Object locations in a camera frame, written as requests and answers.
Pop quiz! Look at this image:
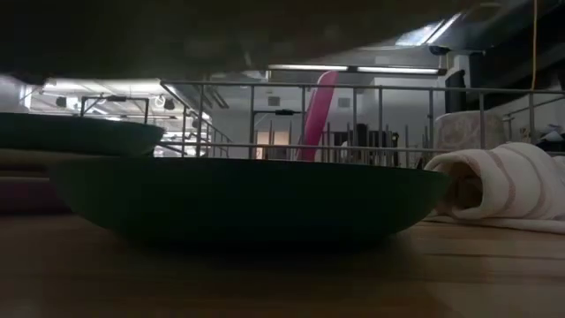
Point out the yellow cable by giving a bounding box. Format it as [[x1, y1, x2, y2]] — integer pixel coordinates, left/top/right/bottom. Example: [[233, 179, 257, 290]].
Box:
[[531, 0, 539, 92]]

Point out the purple plate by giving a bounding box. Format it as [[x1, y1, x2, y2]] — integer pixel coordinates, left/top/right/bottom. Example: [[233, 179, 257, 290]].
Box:
[[0, 176, 72, 216]]

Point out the background black rig frame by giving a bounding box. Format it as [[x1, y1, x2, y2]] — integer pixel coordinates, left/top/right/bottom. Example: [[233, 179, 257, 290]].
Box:
[[79, 95, 151, 125]]

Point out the beige plate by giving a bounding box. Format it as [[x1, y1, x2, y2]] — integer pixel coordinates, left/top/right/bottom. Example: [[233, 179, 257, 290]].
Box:
[[0, 148, 154, 180]]

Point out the long ceiling strip light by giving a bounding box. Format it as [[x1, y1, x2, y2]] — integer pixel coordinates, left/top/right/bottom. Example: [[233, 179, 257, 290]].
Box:
[[267, 64, 448, 76]]

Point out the dark green plate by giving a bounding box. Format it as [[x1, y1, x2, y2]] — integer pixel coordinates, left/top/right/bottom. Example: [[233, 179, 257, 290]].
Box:
[[49, 155, 452, 248]]

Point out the pink plate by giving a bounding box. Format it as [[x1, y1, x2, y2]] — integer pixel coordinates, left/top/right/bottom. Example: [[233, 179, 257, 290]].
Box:
[[296, 70, 341, 163]]

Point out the grey wire dish rack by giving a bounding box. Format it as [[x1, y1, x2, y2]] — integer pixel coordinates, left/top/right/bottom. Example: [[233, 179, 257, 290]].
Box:
[[158, 79, 565, 167]]

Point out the white striped towel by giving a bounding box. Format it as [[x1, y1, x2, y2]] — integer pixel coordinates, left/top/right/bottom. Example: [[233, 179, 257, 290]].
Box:
[[423, 140, 565, 235]]

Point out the teal plate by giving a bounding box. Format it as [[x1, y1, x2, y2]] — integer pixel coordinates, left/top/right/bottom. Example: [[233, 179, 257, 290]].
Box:
[[0, 111, 165, 156]]

